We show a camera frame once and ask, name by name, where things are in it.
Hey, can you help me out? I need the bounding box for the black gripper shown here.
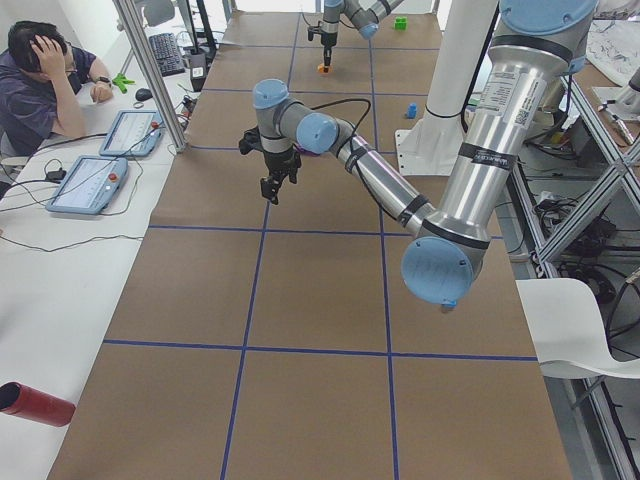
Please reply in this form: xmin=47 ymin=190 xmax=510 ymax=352
xmin=260 ymin=148 xmax=302 ymax=204
xmin=319 ymin=20 xmax=338 ymax=67

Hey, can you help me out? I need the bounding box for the orange trapezoid block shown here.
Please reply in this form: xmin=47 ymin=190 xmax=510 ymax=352
xmin=317 ymin=64 xmax=332 ymax=75

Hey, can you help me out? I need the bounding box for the purple trapezoid block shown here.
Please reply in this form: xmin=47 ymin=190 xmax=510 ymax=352
xmin=296 ymin=145 xmax=321 ymax=156

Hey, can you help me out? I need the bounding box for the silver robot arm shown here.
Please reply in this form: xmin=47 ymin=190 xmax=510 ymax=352
xmin=308 ymin=0 xmax=403 ymax=73
xmin=239 ymin=1 xmax=596 ymax=307

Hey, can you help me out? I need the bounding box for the green block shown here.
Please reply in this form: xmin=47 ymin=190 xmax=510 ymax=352
xmin=393 ymin=16 xmax=408 ymax=31

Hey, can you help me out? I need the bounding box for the small blue block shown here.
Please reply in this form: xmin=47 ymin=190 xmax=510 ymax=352
xmin=405 ymin=103 xmax=418 ymax=119

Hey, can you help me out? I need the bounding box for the far blue teach pendant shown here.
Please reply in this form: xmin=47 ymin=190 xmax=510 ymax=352
xmin=99 ymin=110 xmax=163 ymax=157

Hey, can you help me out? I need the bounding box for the blue teach pendant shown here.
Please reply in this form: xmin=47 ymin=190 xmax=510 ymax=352
xmin=46 ymin=155 xmax=128 ymax=215
xmin=99 ymin=110 xmax=163 ymax=157

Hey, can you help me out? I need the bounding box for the black keyboard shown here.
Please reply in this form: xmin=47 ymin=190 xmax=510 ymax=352
xmin=148 ymin=33 xmax=185 ymax=77

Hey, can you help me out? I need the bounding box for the brown paper table cover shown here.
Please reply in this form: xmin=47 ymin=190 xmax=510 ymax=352
xmin=50 ymin=13 xmax=571 ymax=479

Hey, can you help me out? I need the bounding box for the black computer mouse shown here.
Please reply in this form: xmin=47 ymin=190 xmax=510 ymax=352
xmin=135 ymin=88 xmax=153 ymax=102

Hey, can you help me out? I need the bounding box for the green plastic part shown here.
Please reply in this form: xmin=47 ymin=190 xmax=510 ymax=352
xmin=112 ymin=72 xmax=135 ymax=94

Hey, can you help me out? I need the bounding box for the near blue teach pendant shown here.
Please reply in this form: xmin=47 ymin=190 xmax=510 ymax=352
xmin=46 ymin=155 xmax=128 ymax=215

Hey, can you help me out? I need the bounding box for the long blue block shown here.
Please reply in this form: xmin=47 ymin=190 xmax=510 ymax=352
xmin=441 ymin=300 xmax=457 ymax=313

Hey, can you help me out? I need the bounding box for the seated person dark shirt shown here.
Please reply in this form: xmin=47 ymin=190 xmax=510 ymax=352
xmin=1 ymin=21 xmax=113 ymax=156

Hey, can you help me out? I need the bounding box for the white chair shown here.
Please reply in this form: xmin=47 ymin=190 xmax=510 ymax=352
xmin=516 ymin=278 xmax=639 ymax=379

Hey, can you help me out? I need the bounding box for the red cardboard tube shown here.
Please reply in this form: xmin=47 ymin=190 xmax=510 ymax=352
xmin=1 ymin=382 xmax=76 ymax=427

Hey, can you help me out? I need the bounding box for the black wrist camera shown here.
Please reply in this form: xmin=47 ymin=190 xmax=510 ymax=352
xmin=238 ymin=127 xmax=263 ymax=155

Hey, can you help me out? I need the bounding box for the black camera cable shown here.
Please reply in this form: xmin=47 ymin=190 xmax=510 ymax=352
xmin=299 ymin=97 xmax=373 ymax=151

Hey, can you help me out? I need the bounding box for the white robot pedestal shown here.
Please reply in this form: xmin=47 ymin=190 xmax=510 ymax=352
xmin=396 ymin=0 xmax=498 ymax=176

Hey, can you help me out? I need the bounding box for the aluminium frame post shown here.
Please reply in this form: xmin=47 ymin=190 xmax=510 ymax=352
xmin=113 ymin=0 xmax=187 ymax=153

